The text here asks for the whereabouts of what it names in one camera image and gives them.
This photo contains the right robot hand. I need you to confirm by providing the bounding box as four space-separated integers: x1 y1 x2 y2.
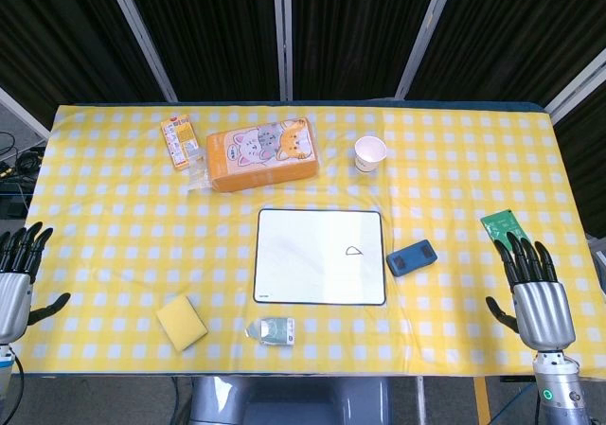
486 229 578 352

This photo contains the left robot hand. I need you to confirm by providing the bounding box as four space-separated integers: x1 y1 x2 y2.
0 221 72 345

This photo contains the blue whiteboard eraser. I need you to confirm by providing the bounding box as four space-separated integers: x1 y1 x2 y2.
385 239 439 277

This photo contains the green card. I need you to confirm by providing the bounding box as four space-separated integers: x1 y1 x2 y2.
479 209 527 245

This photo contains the yellow green sponge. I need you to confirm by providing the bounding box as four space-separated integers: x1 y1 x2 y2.
155 293 209 353

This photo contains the clear plastic packet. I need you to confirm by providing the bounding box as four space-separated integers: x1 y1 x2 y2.
186 155 213 193

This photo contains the yellow snack packet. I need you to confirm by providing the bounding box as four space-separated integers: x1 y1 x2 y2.
160 114 200 172

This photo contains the white paper cup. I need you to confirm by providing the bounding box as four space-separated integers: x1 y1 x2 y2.
354 135 388 175

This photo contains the yellow white checkered tablecloth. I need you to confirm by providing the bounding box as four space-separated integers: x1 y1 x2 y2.
11 104 606 378

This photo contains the small green tissue pack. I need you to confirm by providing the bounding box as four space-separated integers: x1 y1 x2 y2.
244 316 296 346

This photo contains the dark curtain panel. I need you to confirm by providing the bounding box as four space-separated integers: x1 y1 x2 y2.
406 0 606 109
120 0 285 103
290 0 442 100
0 0 168 131

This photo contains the grey robot torso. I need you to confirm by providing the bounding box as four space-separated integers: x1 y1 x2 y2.
187 376 392 425

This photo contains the orange cat tissue pack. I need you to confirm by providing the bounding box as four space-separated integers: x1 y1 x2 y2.
205 115 320 193

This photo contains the black cable bundle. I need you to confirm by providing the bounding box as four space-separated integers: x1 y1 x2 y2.
0 130 45 219

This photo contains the white partition post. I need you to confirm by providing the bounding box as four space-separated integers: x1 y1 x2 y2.
393 0 459 100
544 62 606 123
271 0 294 101
0 85 51 141
101 0 179 103

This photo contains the white board black frame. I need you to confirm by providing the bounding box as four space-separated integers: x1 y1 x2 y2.
252 207 387 307

